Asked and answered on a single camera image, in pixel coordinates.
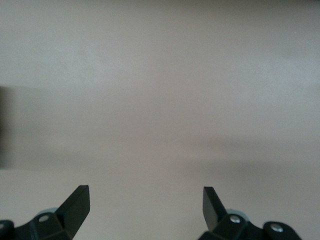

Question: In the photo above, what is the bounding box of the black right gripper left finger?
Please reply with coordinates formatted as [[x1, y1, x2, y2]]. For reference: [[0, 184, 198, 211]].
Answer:
[[0, 184, 90, 240]]

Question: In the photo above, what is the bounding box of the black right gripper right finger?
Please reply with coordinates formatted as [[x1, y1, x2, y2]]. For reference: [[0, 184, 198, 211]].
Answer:
[[198, 186, 303, 240]]

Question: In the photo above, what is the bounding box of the black rectangular plastic box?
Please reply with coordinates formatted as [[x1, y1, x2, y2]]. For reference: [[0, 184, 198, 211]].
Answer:
[[0, 86, 13, 168]]

